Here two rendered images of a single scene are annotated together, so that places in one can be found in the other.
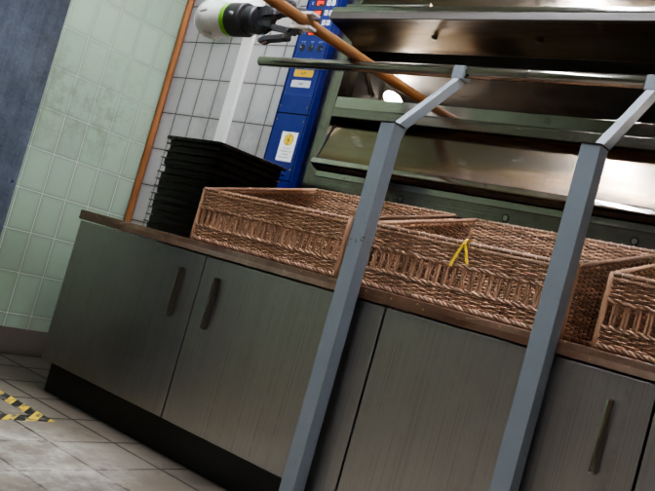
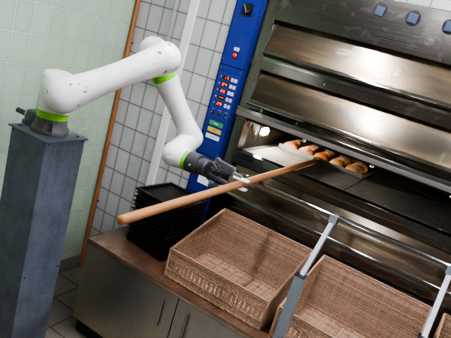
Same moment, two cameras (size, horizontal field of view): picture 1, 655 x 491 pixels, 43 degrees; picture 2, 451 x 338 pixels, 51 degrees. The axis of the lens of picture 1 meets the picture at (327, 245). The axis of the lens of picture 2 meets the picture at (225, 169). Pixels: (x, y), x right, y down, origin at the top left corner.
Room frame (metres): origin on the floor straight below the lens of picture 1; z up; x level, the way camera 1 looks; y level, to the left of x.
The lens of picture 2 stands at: (0.27, 0.72, 1.75)
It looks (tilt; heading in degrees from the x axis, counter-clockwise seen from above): 15 degrees down; 347
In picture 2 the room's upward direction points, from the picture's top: 16 degrees clockwise
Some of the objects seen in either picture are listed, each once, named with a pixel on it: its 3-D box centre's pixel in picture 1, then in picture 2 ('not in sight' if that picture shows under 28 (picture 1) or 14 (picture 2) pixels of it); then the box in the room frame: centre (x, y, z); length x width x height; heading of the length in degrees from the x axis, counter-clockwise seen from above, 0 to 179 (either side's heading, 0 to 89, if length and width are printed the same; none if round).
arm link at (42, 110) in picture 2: not in sight; (56, 94); (2.21, 1.00, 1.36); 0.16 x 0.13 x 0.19; 16
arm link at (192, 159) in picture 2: (243, 20); (195, 163); (2.24, 0.39, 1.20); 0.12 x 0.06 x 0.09; 142
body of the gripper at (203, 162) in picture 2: (261, 20); (209, 169); (2.19, 0.33, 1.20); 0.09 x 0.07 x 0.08; 52
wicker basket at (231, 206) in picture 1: (324, 226); (239, 261); (2.34, 0.02, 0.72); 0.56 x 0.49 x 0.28; 51
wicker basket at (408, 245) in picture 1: (510, 267); (352, 320); (1.97, -0.44, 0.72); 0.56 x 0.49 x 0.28; 49
